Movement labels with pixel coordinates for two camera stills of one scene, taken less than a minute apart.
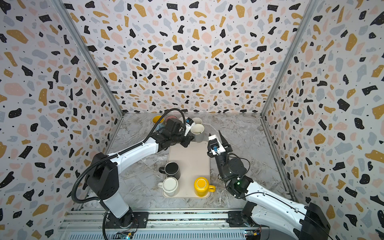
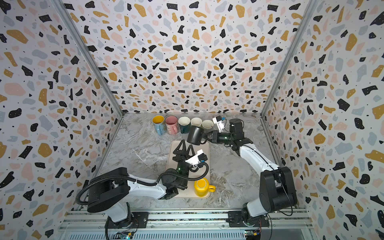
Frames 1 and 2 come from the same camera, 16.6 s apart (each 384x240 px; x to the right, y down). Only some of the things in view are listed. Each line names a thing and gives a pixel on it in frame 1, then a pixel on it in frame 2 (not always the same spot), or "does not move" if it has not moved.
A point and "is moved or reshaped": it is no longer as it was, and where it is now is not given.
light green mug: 197,120 does not move
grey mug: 197,131 → 207,126
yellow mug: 202,188 does not move
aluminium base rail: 96,224 does not move
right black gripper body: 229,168 → 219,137
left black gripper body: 180,139 → 182,169
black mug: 171,169 is moved or reshaped
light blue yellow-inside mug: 160,124 does not move
